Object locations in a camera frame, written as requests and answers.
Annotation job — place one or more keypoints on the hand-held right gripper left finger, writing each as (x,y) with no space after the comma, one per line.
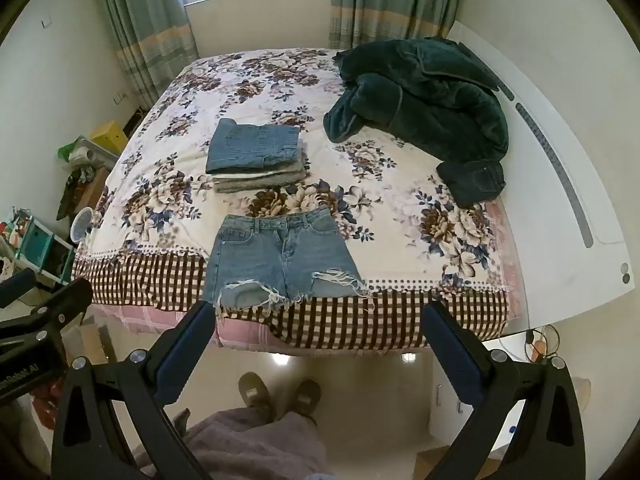
(184,352)

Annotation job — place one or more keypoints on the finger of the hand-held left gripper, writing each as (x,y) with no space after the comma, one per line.
(17,286)
(60,307)

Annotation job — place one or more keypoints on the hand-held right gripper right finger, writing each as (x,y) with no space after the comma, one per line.
(456,357)

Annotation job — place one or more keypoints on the frayed light denim shorts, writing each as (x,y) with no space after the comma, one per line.
(280,260)

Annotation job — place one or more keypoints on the folded grey pants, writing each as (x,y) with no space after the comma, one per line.
(265,179)

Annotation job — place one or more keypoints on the folded blue denim pants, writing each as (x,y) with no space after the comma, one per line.
(250,145)

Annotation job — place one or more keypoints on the teal storage rack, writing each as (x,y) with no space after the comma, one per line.
(42,252)

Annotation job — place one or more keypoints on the cardboard box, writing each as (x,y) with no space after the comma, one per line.
(92,342)

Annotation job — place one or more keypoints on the white cabinet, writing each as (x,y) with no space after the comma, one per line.
(505,342)

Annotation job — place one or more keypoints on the person's left shoe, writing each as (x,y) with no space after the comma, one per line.
(255,392)

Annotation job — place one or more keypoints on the person's shoe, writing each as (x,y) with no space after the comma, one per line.
(305,397)
(255,392)

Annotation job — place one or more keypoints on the wooden nightstand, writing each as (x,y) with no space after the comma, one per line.
(82,190)

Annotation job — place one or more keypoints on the person's right shoe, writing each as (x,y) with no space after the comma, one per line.
(305,397)

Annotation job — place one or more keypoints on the white headboard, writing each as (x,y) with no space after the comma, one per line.
(542,245)

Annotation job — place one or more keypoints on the green plastic bag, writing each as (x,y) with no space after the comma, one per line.
(67,149)

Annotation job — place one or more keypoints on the bed with floral sheet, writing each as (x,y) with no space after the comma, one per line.
(390,210)

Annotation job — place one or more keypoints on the yellow box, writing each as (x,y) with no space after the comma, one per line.
(109,136)

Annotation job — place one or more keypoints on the dark blue jeans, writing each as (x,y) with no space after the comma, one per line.
(475,182)

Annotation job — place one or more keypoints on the dark green jacket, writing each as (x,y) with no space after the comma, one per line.
(430,100)

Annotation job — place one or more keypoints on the green curtain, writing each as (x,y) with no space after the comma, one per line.
(145,25)
(395,0)

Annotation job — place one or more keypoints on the wall socket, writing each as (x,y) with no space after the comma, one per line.
(120,98)

